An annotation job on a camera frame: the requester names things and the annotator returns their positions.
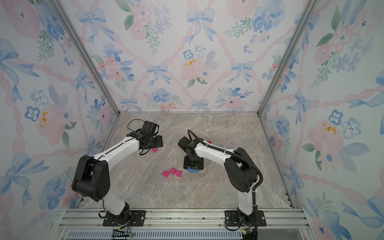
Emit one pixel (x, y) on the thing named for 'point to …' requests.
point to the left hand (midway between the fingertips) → (159, 141)
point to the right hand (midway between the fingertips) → (191, 167)
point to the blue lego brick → (192, 170)
